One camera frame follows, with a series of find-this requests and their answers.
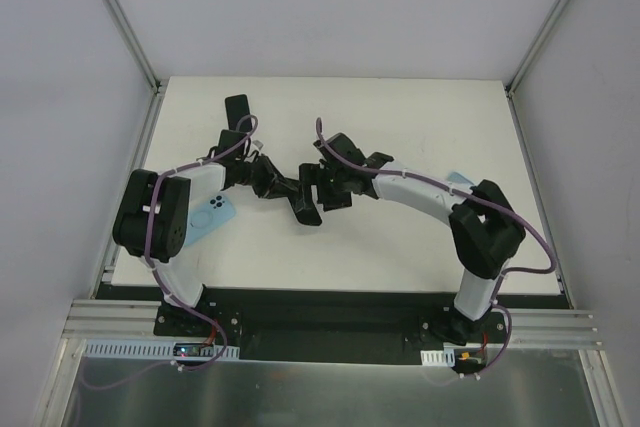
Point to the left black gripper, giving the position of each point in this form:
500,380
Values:
270,182

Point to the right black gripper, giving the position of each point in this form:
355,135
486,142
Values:
322,187

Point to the black cased phone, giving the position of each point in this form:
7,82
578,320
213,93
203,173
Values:
304,211

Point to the black smartphone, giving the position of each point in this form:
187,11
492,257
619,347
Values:
238,113

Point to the light blue phone case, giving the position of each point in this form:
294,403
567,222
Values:
457,178

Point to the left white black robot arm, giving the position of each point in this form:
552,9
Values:
160,218

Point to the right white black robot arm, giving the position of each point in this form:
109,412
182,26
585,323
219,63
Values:
485,235

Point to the light blue cased phone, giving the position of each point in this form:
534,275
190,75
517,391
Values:
208,216

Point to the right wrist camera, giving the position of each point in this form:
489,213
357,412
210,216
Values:
341,144

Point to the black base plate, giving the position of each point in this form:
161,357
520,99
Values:
388,328

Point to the left aluminium corner post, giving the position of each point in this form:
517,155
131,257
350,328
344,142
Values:
133,44

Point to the aluminium corner post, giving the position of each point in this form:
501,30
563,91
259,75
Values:
542,36
133,44

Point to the left white cable duct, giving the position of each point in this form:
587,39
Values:
159,350

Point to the white cable duct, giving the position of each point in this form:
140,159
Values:
438,358
159,350

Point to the right white cable duct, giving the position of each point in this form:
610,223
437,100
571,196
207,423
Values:
438,358

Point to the aluminium frame rail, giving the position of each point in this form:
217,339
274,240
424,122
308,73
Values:
531,328

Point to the right aluminium corner post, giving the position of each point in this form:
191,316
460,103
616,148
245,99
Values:
542,36

